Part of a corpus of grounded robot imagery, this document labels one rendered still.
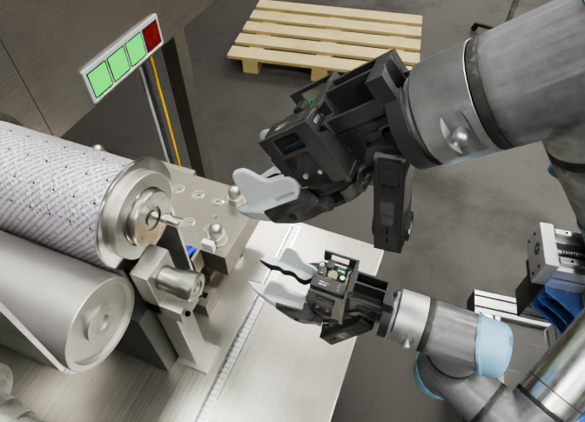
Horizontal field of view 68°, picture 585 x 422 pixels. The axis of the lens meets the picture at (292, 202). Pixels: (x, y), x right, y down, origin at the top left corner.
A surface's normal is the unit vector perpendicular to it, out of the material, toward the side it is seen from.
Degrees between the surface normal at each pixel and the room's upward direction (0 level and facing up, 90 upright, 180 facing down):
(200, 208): 0
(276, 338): 0
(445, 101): 60
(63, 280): 13
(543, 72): 67
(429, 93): 56
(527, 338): 0
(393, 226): 87
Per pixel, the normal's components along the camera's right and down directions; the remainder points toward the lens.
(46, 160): -0.04, -0.59
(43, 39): 0.93, 0.28
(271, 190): -0.29, 0.68
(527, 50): -0.71, -0.16
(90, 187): -0.12, -0.39
